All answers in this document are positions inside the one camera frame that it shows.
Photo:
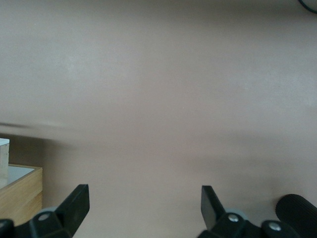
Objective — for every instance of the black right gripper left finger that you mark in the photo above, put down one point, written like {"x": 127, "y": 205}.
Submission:
{"x": 74, "y": 210}

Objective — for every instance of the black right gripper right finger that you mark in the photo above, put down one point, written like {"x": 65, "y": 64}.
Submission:
{"x": 210, "y": 210}

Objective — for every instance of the white-fronted wooden drawer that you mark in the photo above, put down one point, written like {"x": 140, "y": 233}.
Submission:
{"x": 4, "y": 158}

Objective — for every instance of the light wooden cabinet box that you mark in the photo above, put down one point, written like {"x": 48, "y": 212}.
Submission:
{"x": 22, "y": 193}

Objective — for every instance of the brown table cover sheet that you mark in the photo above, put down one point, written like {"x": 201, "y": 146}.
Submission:
{"x": 158, "y": 86}

